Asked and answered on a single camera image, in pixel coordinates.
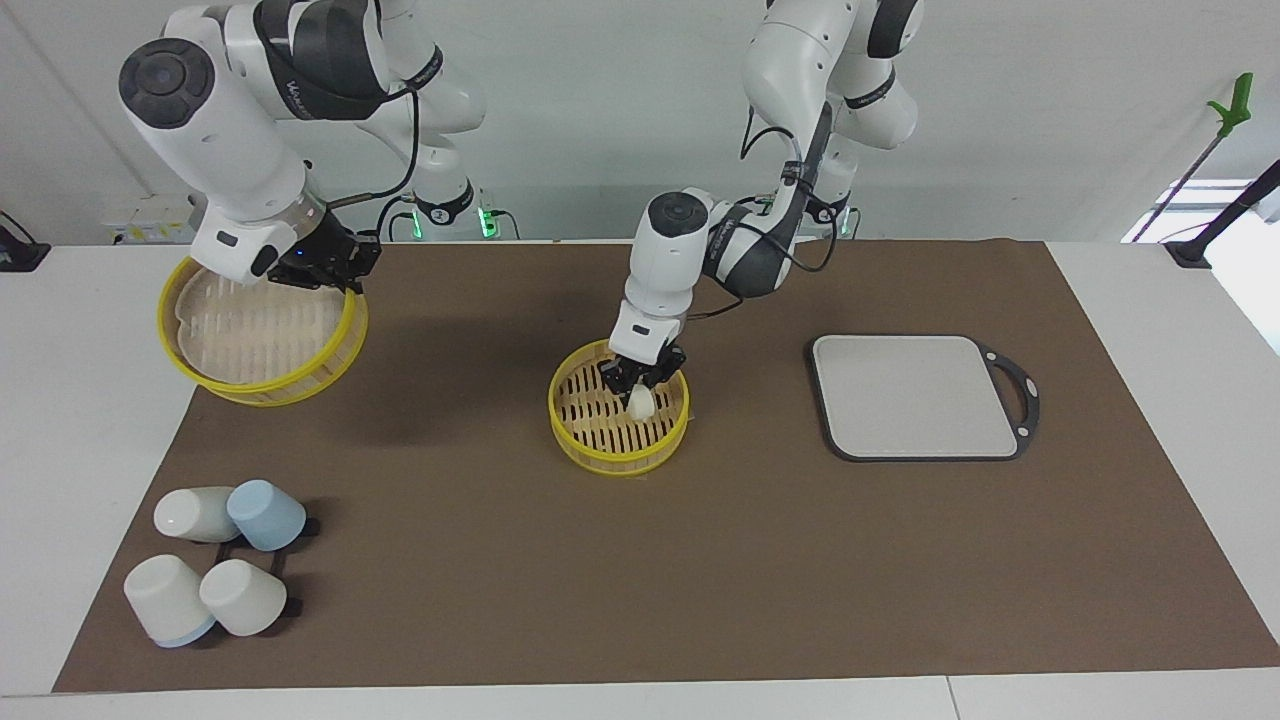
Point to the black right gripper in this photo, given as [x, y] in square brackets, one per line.
[320, 255]

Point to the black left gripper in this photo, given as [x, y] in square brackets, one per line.
[645, 362]

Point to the white steamed bun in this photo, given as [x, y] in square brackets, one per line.
[641, 403]

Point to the white steamer liner cloth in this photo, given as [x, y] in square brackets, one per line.
[250, 330]

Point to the yellow steamer tier with liner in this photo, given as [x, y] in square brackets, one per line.
[270, 385]

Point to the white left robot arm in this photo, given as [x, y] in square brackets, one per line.
[670, 250]

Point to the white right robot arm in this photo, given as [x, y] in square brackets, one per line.
[220, 140]

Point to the yellow bamboo steamer base tier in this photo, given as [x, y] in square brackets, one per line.
[620, 455]

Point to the white power box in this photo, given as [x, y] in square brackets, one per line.
[140, 225]

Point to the brown table mat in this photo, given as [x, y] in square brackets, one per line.
[450, 560]

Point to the white cutting board grey rim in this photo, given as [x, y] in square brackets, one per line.
[900, 395]

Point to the light blue plastic cup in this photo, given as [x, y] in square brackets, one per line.
[268, 514]

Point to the white plastic cup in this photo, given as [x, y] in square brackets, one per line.
[243, 598]
[190, 513]
[165, 595]

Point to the black cup rack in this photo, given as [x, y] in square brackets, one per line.
[285, 570]

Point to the green tipped pole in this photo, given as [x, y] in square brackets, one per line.
[1205, 150]

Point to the black clamp mount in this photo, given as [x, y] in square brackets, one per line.
[18, 250]

